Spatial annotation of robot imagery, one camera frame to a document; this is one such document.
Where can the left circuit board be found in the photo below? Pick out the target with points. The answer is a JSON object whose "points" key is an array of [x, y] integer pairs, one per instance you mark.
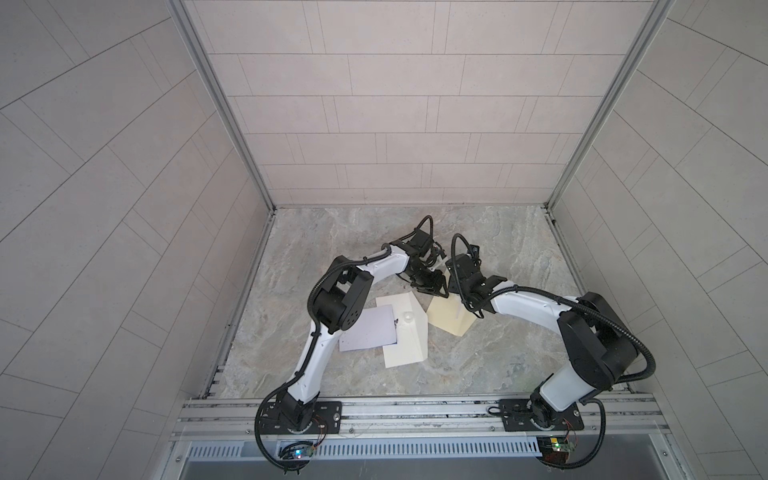
{"points": [[297, 451]]}

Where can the right circuit board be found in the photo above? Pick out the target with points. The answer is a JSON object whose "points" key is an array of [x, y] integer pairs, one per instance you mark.
{"points": [[555, 450]]}

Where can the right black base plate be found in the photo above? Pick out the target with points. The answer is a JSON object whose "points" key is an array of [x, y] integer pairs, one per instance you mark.
{"points": [[523, 415]]}

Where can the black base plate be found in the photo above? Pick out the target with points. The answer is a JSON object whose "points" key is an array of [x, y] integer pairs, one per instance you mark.
{"points": [[288, 417], [523, 415]]}

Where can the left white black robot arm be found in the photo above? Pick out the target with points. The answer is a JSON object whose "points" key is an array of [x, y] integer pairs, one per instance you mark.
{"points": [[337, 301]]}

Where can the cream white envelope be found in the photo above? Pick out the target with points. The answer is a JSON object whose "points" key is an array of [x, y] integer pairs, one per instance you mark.
{"points": [[411, 330]]}

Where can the white paper sheet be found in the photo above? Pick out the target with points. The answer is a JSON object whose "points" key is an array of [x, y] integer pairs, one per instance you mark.
{"points": [[376, 327]]}

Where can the yellow manila envelope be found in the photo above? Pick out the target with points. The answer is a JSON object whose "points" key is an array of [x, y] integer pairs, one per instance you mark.
{"points": [[450, 315]]}

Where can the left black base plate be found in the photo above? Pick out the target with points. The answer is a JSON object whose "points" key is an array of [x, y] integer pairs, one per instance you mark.
{"points": [[288, 417]]}

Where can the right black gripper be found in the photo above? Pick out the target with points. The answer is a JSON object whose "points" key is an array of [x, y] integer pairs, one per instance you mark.
{"points": [[451, 284]]}

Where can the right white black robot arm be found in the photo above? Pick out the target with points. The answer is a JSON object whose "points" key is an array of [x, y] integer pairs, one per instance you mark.
{"points": [[598, 345]]}

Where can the aluminium mounting rail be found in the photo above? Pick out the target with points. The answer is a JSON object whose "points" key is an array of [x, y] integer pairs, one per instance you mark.
{"points": [[621, 412]]}

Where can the white ventilation grille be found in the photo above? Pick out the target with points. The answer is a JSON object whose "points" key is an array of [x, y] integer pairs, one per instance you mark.
{"points": [[380, 448]]}

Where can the circuit board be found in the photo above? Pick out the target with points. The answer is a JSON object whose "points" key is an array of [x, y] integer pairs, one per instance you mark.
{"points": [[297, 451], [555, 450]]}

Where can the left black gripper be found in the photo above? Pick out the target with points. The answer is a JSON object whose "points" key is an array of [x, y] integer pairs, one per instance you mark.
{"points": [[433, 284]]}

